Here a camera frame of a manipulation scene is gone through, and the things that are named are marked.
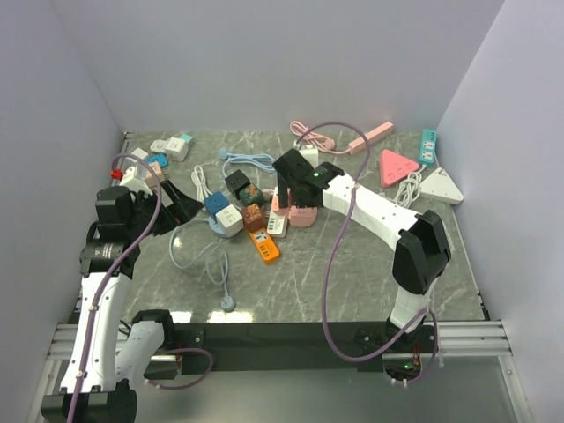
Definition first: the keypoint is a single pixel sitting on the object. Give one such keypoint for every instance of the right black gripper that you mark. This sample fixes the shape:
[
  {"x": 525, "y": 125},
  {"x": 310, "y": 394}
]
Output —
[{"x": 283, "y": 194}]

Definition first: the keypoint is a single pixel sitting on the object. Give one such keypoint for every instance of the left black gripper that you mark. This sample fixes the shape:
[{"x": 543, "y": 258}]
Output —
[{"x": 181, "y": 210}]

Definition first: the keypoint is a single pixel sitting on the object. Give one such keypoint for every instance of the pink cube socket adapter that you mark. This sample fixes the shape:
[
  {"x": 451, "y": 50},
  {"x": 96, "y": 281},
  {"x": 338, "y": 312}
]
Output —
[{"x": 302, "y": 217}]

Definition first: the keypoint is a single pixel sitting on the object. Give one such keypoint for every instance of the brown cube socket adapter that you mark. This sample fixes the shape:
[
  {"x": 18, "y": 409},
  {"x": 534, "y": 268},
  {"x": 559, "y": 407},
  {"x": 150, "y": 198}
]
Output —
[{"x": 253, "y": 217}]

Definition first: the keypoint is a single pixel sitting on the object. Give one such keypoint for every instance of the orange power strip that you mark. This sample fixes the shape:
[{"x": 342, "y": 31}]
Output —
[{"x": 265, "y": 246}]

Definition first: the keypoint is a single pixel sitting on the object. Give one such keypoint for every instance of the pink round power strip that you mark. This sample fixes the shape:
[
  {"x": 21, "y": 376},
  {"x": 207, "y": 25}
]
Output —
[{"x": 276, "y": 208}]

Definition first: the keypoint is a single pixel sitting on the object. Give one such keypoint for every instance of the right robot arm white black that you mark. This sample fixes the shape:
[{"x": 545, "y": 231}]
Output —
[{"x": 419, "y": 242}]

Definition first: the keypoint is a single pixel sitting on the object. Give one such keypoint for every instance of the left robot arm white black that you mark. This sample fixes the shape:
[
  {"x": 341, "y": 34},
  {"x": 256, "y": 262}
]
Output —
[{"x": 101, "y": 379}]

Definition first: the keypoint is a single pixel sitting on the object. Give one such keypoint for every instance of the blue cube socket adapter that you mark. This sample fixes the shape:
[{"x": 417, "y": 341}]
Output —
[{"x": 215, "y": 203}]

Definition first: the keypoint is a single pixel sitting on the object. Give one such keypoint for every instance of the black cube socket adapter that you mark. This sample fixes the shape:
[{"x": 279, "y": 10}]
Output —
[{"x": 236, "y": 182}]

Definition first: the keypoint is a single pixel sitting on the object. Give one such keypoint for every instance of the white cube socket adapter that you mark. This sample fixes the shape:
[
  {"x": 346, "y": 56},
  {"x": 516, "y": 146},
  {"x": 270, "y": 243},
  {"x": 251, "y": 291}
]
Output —
[{"x": 229, "y": 221}]

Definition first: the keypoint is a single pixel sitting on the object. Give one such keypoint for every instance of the light blue long power strip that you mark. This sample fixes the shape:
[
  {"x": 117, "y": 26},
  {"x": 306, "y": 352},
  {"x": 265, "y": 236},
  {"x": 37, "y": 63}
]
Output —
[{"x": 261, "y": 161}]

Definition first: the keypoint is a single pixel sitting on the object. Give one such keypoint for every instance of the dark green cube adapter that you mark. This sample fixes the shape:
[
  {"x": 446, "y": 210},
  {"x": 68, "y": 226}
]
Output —
[{"x": 251, "y": 194}]

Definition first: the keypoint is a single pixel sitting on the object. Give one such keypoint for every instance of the beige pink cube adapter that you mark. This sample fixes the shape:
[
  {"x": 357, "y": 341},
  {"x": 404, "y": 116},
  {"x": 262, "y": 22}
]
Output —
[{"x": 158, "y": 176}]

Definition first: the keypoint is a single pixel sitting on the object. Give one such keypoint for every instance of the small blue adapter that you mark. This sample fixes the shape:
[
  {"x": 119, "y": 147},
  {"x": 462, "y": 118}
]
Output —
[{"x": 159, "y": 158}]

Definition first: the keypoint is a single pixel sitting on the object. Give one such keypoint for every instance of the white teal cube adapter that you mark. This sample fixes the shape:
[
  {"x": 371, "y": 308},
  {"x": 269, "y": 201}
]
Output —
[{"x": 177, "y": 148}]

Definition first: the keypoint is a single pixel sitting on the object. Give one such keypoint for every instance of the white double adapter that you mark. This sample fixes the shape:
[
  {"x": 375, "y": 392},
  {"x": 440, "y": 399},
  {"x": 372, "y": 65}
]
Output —
[{"x": 158, "y": 146}]

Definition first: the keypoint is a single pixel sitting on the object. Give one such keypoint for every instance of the small white flat adapter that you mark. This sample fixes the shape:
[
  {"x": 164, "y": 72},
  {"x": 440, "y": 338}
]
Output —
[{"x": 140, "y": 153}]

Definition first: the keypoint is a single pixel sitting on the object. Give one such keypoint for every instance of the pink long power strip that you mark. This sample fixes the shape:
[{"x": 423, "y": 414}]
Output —
[{"x": 328, "y": 144}]

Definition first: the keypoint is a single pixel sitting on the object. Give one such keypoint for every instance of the light blue round power strip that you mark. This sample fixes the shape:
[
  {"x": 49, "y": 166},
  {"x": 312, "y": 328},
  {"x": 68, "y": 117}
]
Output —
[{"x": 214, "y": 252}]

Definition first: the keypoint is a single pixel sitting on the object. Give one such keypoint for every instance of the pink triangular power strip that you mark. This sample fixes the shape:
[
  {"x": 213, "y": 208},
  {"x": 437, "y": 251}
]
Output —
[{"x": 395, "y": 167}]

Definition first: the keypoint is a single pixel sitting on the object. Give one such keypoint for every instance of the teal power strip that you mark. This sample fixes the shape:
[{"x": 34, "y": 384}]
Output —
[{"x": 427, "y": 148}]

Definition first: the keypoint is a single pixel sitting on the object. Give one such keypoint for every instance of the white triangular power strip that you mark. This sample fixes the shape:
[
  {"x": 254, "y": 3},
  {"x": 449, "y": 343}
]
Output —
[{"x": 439, "y": 186}]

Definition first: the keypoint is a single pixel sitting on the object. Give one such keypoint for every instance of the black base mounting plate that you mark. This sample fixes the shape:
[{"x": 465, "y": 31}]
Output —
[{"x": 289, "y": 346}]

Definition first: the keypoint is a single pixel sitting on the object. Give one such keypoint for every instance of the aluminium rail frame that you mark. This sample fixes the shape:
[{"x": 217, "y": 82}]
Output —
[{"x": 457, "y": 339}]

